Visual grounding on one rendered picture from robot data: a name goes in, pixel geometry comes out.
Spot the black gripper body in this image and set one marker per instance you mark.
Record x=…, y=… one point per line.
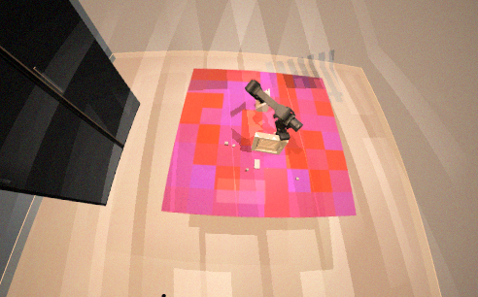
x=284, y=134

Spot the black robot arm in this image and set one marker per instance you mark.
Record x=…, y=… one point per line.
x=283, y=113

